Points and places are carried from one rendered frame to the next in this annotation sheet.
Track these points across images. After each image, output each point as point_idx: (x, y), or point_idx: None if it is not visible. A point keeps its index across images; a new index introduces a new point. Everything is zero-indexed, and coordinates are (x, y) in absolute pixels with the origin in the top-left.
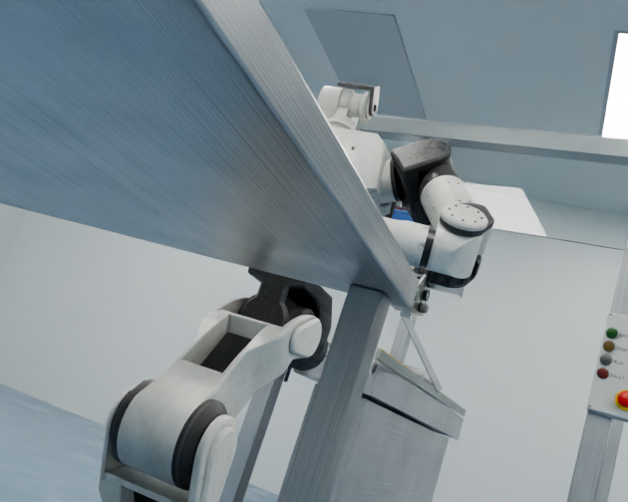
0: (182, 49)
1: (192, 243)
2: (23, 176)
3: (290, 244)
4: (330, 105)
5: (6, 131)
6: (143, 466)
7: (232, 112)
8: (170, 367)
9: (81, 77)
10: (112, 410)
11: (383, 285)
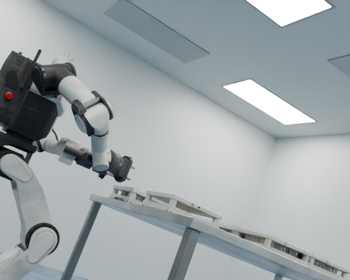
0: (163, 229)
1: (115, 208)
2: (149, 220)
3: (120, 211)
4: None
5: (161, 226)
6: None
7: (155, 225)
8: (50, 216)
9: (165, 229)
10: (56, 243)
11: (103, 205)
